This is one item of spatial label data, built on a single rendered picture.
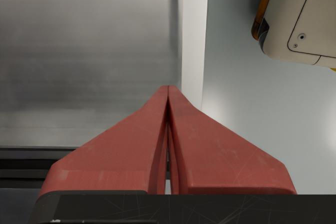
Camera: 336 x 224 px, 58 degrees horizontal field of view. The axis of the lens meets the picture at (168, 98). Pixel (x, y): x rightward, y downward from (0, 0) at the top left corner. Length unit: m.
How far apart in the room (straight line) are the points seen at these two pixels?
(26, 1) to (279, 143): 1.55
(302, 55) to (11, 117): 0.90
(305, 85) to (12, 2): 1.35
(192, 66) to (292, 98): 1.24
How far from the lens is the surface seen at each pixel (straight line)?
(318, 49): 1.10
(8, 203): 0.60
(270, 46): 1.06
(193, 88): 0.36
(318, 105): 1.63
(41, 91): 0.39
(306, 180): 2.03
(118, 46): 0.33
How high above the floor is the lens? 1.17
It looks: 53 degrees down
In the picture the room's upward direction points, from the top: 177 degrees counter-clockwise
